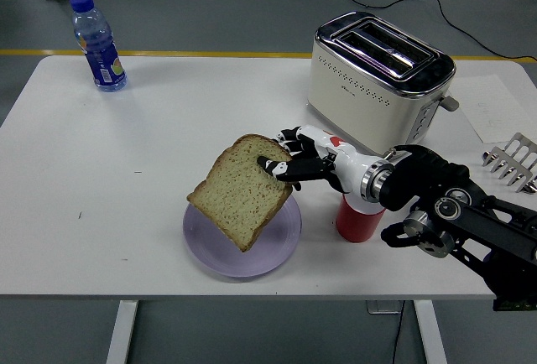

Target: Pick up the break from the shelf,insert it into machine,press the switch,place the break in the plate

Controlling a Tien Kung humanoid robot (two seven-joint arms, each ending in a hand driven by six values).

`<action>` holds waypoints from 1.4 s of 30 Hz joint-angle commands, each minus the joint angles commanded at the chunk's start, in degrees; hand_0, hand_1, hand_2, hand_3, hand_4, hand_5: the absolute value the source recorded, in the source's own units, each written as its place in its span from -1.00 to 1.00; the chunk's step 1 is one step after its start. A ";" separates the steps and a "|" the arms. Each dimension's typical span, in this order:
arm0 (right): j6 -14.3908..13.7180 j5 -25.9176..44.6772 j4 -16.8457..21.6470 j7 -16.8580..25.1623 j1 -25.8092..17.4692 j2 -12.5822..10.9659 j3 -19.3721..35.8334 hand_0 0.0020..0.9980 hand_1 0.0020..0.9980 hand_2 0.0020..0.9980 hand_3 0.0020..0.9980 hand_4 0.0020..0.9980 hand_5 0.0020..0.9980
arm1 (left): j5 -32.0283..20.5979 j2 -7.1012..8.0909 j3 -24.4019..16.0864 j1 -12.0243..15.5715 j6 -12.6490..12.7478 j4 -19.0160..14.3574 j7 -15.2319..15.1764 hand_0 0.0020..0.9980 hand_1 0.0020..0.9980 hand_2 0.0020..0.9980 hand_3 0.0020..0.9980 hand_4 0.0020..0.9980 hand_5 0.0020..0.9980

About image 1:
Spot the silver toast rack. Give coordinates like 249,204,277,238
481,132,537,194

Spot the black cable under table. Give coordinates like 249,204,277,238
388,300,406,364

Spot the thick black floor cable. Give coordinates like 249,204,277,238
331,0,537,63

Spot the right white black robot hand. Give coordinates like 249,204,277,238
256,125,379,198

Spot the black table control panel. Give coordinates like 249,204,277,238
493,298,537,312

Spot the red mug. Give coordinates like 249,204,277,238
334,193,388,243

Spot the clear bracket under table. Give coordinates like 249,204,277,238
367,299,404,315

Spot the bread slice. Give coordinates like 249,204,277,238
186,133,295,254

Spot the purple plate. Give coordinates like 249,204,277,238
182,195,303,279

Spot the white table leg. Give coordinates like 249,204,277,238
105,300,139,364
413,299,449,364

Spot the cream silver toaster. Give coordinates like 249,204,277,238
305,10,461,163

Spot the blue capped water bottle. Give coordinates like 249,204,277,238
69,0,128,93

